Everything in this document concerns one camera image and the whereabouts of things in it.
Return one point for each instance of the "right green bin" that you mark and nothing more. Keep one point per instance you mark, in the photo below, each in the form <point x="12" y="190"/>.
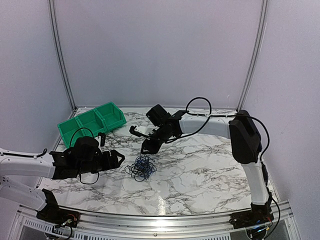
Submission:
<point x="112" y="117"/>

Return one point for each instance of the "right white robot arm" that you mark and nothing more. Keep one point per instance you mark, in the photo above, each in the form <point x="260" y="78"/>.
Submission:
<point x="239" y="128"/>

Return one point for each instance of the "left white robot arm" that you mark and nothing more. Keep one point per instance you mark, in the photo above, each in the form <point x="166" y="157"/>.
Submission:
<point x="53" y="165"/>

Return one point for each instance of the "green bin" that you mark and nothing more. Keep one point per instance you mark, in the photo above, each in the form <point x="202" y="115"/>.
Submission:
<point x="112" y="117"/>
<point x="67" y="129"/>
<point x="93" y="121"/>

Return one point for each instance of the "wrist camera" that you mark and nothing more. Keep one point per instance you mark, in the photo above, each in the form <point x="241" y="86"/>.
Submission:
<point x="140" y="131"/>
<point x="102" y="139"/>

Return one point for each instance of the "left green bin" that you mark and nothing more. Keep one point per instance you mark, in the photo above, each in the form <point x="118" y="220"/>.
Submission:
<point x="67" y="129"/>

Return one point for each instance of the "corner aluminium post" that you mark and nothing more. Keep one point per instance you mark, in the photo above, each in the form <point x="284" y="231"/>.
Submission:
<point x="59" y="54"/>
<point x="255" y="53"/>

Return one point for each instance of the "right corner aluminium post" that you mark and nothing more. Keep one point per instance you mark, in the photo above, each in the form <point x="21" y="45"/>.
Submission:
<point x="255" y="53"/>

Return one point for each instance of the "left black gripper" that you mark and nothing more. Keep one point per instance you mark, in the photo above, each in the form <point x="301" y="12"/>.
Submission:
<point x="114" y="164"/>

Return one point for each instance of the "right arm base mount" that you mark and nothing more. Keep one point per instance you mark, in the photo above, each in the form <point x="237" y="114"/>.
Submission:
<point x="257" y="215"/>

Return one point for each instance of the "left corner aluminium post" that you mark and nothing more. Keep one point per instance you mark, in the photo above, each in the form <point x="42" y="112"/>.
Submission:
<point x="59" y="54"/>

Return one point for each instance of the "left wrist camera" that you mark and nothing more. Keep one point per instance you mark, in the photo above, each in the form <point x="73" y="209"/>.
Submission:
<point x="102" y="139"/>

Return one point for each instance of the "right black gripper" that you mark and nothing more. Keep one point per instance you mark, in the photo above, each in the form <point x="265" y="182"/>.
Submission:
<point x="146" y="145"/>

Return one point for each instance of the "middle green bin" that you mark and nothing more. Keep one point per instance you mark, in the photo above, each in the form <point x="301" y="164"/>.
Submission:
<point x="93" y="121"/>

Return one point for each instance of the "aluminium front rail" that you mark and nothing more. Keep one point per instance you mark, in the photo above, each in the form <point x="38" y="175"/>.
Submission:
<point x="107" y="226"/>

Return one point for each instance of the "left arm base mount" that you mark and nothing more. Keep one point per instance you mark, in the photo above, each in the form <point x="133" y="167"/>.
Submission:
<point x="52" y="213"/>

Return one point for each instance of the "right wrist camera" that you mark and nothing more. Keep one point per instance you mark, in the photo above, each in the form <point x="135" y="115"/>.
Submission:
<point x="140" y="131"/>

